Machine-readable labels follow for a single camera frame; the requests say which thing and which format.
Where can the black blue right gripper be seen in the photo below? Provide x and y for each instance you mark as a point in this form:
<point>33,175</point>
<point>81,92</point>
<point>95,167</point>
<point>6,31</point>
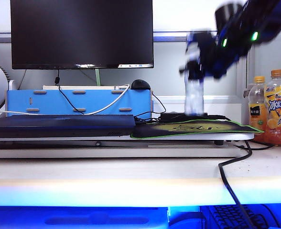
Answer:
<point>223,59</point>

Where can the clear mineral water bottle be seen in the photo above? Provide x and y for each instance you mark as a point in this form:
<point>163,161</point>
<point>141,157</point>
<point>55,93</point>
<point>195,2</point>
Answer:
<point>194,97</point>

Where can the black green-edged mouse pad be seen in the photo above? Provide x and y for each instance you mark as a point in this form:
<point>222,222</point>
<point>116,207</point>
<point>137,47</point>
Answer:
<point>202,128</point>

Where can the green monitor stand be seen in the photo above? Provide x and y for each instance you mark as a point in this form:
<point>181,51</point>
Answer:
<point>97,77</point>

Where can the blue wooden desk organizer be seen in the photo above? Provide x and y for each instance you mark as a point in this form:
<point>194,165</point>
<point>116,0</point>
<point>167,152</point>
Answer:
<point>95,101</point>

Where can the black power adapter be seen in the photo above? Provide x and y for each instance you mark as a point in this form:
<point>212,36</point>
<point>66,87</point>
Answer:
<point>174,116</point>

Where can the white desk riser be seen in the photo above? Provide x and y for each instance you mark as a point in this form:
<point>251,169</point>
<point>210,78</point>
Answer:
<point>190,138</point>

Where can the grey partition frame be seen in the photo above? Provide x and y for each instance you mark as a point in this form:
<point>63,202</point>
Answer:
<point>169,37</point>

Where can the black keyboard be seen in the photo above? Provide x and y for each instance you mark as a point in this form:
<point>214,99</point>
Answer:
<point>229,218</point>

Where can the blue keyboard tray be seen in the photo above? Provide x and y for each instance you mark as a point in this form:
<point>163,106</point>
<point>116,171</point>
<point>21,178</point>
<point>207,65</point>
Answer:
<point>78,218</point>

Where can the black computer mouse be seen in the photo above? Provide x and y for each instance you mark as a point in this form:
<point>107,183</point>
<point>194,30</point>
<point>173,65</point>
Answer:
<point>140,85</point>

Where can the black closed laptop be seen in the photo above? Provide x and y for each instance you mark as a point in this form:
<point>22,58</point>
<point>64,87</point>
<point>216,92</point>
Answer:
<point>59,126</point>

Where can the large iced tea bottle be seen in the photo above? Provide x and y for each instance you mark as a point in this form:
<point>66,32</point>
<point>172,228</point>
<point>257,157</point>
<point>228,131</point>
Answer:
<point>277,112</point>

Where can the black blue right robot arm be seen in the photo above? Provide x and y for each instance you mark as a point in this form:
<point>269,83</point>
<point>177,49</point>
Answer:
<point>262,16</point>

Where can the small orange juice bottle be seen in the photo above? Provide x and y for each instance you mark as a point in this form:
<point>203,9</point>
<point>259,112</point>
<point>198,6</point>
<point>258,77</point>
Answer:
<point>256,112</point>

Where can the black computer monitor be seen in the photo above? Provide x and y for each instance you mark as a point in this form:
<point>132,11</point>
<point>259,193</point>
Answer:
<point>83,33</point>

